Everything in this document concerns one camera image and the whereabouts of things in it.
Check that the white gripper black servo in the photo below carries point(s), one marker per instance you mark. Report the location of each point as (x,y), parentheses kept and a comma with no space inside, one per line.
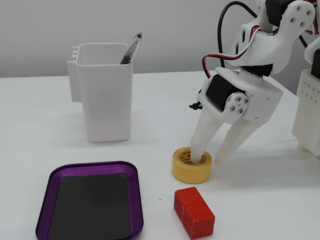
(261,101)

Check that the yellow masking tape roll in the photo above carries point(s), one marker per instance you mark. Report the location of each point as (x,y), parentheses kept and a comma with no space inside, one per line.
(190,173)

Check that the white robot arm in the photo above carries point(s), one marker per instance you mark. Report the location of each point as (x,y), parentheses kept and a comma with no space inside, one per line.
(265,50)

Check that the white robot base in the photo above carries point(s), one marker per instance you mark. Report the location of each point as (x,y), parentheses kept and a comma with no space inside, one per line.
(307,112)

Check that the red gridded block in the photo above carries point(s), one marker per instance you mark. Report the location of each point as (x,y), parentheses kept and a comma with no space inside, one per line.
(197,212)

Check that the purple metal tray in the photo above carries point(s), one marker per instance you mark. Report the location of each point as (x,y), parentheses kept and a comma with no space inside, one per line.
(136,190)

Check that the white plastic pen holder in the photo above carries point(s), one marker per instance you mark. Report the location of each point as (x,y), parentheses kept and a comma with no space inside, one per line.
(107,100)

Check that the clear black ballpoint pen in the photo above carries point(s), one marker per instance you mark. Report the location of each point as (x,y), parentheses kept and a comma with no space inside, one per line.
(130,51)

